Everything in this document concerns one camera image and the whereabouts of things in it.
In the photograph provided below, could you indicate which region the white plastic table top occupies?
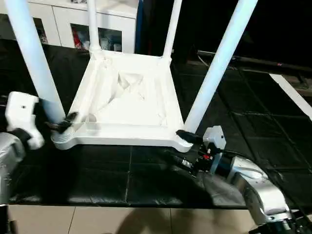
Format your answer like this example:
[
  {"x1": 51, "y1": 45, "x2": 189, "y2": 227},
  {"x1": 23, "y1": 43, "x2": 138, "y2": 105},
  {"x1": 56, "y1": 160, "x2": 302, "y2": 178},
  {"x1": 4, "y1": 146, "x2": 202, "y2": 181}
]
[{"x1": 51, "y1": 49, "x2": 194, "y2": 153}]

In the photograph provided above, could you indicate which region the white plastic table leg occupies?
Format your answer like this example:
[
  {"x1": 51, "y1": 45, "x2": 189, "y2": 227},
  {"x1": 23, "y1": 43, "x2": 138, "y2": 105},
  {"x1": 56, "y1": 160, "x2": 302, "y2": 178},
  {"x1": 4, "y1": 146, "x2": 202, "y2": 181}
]
[
  {"x1": 162, "y1": 0, "x2": 184, "y2": 60},
  {"x1": 87, "y1": 0, "x2": 103, "y2": 55},
  {"x1": 182, "y1": 0, "x2": 259, "y2": 136},
  {"x1": 3, "y1": 0, "x2": 67, "y2": 125}
]

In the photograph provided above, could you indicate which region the black mat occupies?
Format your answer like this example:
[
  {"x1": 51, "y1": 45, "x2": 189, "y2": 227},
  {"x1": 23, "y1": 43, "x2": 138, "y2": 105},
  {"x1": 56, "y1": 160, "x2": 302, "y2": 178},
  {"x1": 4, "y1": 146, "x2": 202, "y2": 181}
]
[{"x1": 0, "y1": 38, "x2": 312, "y2": 209}]

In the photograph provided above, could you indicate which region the white glass-door cabinet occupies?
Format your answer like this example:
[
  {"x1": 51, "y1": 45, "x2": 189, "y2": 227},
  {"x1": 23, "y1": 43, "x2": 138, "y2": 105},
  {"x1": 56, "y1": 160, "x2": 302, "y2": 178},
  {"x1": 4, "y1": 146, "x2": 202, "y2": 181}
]
[{"x1": 0, "y1": 0, "x2": 142, "y2": 54}]

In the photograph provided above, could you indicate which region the white flat strip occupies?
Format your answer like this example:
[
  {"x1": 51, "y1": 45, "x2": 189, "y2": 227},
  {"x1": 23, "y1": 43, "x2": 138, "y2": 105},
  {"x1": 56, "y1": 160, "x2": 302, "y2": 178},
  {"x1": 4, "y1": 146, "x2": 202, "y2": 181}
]
[{"x1": 269, "y1": 73, "x2": 312, "y2": 121}]

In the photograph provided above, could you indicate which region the black flat monitor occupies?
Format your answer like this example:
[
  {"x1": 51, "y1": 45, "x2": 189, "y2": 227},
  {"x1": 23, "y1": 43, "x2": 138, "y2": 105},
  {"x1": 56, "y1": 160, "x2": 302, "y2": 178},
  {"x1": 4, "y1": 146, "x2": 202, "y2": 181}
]
[{"x1": 197, "y1": 50, "x2": 312, "y2": 75}]

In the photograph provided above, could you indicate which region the black cabinet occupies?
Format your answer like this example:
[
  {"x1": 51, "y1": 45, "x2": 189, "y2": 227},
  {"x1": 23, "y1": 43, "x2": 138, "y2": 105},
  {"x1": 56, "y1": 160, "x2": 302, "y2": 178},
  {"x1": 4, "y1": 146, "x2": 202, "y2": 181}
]
[{"x1": 136, "y1": 0, "x2": 312, "y2": 71}]

